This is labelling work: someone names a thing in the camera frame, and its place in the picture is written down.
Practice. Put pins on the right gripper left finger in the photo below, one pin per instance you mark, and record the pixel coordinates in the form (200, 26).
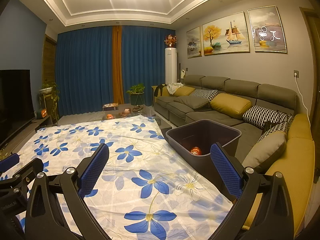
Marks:
(44, 217)

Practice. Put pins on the potted green plant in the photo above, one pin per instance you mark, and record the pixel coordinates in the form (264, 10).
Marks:
(136, 94)

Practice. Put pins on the mustard cushion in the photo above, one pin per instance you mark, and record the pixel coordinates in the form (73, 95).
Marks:
(184, 91)
(231, 105)

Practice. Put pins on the dark coffee table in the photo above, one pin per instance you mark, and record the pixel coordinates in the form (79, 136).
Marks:
(116, 111)

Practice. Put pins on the flower decoration on conditioner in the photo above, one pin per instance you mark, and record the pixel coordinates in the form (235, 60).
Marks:
(170, 41)

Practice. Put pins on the red gold paper cup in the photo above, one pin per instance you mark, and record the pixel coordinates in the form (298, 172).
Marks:
(196, 151)

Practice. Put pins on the floral blue white tablecloth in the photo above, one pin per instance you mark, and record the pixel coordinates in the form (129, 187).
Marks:
(145, 191)

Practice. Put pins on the orange curtain strip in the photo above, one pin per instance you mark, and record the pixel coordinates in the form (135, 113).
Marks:
(117, 80)

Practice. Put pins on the far mustard cushion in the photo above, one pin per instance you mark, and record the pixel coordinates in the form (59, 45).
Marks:
(184, 91)

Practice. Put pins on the patterned black white cushion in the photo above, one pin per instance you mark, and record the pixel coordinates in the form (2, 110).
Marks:
(258, 116)

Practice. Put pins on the white standing air conditioner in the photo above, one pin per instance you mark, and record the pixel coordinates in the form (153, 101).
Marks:
(170, 65)

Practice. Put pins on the plant on stand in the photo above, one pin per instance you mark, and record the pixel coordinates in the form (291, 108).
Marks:
(49, 98)

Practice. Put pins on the grey sectional sofa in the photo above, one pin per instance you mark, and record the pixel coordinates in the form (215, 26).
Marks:
(274, 137)

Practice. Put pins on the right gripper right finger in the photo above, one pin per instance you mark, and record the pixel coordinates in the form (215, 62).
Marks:
(263, 207)

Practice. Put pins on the blue curtains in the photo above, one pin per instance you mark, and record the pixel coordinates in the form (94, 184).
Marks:
(83, 65)

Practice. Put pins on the far patterned cushion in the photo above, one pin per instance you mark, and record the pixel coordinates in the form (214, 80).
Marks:
(208, 94)

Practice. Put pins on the right framed painting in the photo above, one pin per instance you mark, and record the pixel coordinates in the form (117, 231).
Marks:
(267, 30)

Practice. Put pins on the grey cushion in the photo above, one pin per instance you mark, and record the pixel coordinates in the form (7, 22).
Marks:
(193, 102)

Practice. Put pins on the dark grey trash bin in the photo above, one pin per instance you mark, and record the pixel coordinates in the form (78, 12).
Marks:
(203, 134)

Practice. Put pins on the left small painting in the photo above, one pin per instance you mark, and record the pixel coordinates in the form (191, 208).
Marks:
(194, 48)

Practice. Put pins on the tv cabinet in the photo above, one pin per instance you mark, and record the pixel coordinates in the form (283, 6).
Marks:
(23, 135)

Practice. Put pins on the tree and ship painting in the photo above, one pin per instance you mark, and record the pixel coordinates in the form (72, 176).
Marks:
(226, 35)

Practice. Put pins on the black television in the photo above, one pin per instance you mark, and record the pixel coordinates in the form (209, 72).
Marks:
(16, 102)

